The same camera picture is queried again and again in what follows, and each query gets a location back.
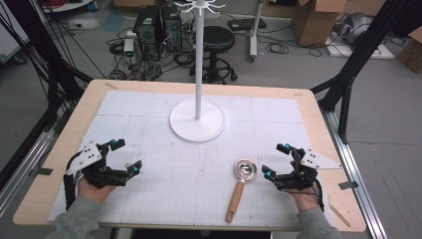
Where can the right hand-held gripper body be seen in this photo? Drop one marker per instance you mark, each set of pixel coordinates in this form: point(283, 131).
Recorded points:
point(298, 176)

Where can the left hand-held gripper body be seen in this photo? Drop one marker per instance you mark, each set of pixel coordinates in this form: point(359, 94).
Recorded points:
point(96, 177)

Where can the white hook stand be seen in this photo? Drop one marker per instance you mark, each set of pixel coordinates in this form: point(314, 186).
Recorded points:
point(198, 127)

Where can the person's left hand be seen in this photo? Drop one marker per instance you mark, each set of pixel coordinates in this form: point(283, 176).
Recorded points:
point(94, 192)

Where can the person's right hand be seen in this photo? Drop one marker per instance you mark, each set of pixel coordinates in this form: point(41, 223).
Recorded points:
point(307, 199)

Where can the black tape piece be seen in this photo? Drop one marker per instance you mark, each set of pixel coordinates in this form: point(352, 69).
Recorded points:
point(44, 171)
point(348, 185)

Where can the white grid mat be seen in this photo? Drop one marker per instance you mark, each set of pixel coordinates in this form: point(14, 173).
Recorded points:
point(185, 186)

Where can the tan tape strip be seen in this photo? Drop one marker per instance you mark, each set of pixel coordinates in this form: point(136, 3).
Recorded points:
point(339, 215)

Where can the white device with green light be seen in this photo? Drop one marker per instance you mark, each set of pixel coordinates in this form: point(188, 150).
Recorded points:
point(129, 46)

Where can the white wheeled pole stand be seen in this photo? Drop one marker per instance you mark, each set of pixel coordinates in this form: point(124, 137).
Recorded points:
point(253, 36)

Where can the black computer tower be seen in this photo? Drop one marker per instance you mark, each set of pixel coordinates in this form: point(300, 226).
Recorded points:
point(172, 30)
point(147, 31)

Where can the white flat board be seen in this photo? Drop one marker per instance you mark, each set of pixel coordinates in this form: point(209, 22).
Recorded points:
point(365, 51)

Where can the black round stool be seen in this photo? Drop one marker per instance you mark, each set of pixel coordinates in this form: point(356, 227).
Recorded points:
point(219, 40)

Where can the large open cardboard box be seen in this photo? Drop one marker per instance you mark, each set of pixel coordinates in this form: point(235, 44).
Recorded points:
point(315, 23)

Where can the flat black box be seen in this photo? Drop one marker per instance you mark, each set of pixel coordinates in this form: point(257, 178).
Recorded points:
point(247, 24)

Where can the grey silver appliance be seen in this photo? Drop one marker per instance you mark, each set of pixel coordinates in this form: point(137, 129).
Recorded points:
point(356, 28)

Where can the small cardboard box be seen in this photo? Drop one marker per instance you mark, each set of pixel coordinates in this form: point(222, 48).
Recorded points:
point(411, 53)

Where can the aluminium rail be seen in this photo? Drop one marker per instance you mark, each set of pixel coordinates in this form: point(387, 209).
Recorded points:
point(358, 179)
point(23, 166)

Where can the black metal frame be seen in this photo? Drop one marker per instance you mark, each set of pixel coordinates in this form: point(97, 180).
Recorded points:
point(49, 66)
point(348, 79)

